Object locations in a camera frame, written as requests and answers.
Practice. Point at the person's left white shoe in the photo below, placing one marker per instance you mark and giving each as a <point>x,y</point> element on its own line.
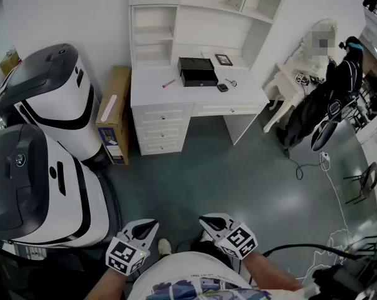
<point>164,246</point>

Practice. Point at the black metal eyelash curler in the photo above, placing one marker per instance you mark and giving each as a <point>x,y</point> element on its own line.
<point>231,82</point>

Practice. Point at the black equipment pile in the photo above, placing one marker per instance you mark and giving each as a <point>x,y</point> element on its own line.
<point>354,277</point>

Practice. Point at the person's black trousers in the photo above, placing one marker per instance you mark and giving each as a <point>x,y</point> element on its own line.
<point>207,248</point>

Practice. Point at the white table top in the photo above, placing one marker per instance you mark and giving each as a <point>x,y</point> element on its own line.
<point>188,95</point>

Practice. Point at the pink pen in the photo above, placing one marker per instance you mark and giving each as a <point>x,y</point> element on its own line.
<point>169,83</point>

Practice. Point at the spare gripper device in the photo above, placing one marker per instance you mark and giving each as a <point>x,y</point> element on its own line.
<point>299,77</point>

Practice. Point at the black box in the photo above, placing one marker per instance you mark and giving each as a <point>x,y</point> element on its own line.
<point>196,72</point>

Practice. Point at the black gold-trimmed makeup compact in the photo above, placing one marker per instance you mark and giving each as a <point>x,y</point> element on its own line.
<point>222,87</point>

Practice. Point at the white black robot housing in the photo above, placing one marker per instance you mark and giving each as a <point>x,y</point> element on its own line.
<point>35,192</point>
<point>57,89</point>

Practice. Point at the person's white shoe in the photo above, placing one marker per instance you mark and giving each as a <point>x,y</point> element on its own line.
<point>164,246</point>
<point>206,237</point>

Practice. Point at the person's right forearm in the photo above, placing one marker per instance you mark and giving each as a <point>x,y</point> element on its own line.
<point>266,270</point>

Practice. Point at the black metal frame chair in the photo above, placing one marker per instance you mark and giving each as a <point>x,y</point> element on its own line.
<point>368,180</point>

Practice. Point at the white power strip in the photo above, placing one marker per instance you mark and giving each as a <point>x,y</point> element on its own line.
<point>324,157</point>

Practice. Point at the white ornate vanity table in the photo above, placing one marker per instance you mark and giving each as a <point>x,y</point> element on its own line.
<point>285,86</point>

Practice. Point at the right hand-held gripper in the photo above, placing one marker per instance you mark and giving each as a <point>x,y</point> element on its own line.
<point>238,241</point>

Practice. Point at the white desk drawer cabinet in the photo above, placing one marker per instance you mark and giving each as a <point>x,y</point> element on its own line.
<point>163,127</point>

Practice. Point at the white oval vanity mirror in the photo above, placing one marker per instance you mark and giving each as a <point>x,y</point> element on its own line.
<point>319,36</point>

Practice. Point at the tall cardboard box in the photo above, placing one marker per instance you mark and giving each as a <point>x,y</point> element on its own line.
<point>116,105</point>

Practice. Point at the black device on vanity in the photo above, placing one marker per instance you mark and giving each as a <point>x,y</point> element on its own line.
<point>314,80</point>

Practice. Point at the person's right white shoe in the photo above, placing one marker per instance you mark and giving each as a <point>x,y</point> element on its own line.
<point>206,237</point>

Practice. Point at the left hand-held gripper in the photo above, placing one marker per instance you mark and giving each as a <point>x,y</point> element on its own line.
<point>122,255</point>

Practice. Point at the person's left forearm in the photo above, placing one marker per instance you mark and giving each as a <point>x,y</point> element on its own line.
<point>108,284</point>

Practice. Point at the black picture frame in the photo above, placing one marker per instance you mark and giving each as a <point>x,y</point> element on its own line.
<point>224,60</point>

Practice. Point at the person in white shirt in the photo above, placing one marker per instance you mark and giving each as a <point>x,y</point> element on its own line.
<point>191,277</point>

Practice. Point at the black oval chair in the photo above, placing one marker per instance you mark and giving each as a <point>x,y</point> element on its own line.
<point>324,134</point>

